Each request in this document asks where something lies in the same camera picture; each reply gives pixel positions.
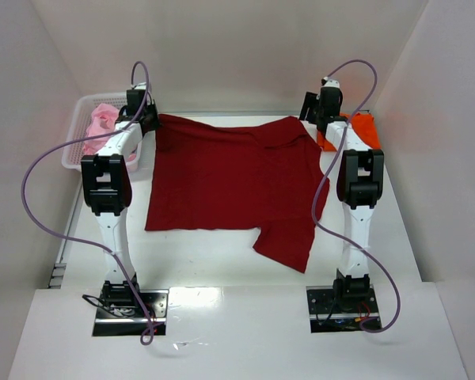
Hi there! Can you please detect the dark red t shirt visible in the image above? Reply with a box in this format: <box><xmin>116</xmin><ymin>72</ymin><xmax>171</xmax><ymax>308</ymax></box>
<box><xmin>145</xmin><ymin>114</ymin><xmax>330</xmax><ymax>272</ymax></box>

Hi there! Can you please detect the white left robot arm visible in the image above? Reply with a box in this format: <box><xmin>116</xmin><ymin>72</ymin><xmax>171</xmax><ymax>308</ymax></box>
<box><xmin>81</xmin><ymin>83</ymin><xmax>158</xmax><ymax>318</ymax></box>

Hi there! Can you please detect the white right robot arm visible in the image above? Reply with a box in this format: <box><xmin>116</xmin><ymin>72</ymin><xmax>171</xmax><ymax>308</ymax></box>
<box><xmin>299</xmin><ymin>78</ymin><xmax>384</xmax><ymax>312</ymax></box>

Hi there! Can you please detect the orange folded t shirt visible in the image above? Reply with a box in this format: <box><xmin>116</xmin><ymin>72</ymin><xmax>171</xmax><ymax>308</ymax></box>
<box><xmin>316</xmin><ymin>112</ymin><xmax>382</xmax><ymax>152</ymax></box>

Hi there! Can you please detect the pink t shirt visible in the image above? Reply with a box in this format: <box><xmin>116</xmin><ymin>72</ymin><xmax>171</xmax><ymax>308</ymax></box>
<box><xmin>83</xmin><ymin>103</ymin><xmax>120</xmax><ymax>155</ymax></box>

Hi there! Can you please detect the white plastic laundry basket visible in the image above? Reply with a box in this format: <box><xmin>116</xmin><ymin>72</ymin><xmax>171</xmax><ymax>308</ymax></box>
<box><xmin>62</xmin><ymin>92</ymin><xmax>127</xmax><ymax>172</ymax></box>

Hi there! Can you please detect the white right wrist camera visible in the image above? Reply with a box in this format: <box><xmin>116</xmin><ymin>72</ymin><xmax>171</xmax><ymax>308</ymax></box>
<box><xmin>321</xmin><ymin>77</ymin><xmax>340</xmax><ymax>89</ymax></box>

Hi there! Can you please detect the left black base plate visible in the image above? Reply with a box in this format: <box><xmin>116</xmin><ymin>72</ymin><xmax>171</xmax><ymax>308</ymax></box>
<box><xmin>92</xmin><ymin>290</ymin><xmax>169</xmax><ymax>337</ymax></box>

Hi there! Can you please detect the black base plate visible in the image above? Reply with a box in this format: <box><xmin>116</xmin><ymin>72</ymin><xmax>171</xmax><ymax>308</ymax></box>
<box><xmin>92</xmin><ymin>290</ymin><xmax>169</xmax><ymax>337</ymax></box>
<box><xmin>306</xmin><ymin>287</ymin><xmax>382</xmax><ymax>333</ymax></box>

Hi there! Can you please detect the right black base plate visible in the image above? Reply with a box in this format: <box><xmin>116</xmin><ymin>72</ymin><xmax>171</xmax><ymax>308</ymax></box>
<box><xmin>306</xmin><ymin>287</ymin><xmax>382</xmax><ymax>333</ymax></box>

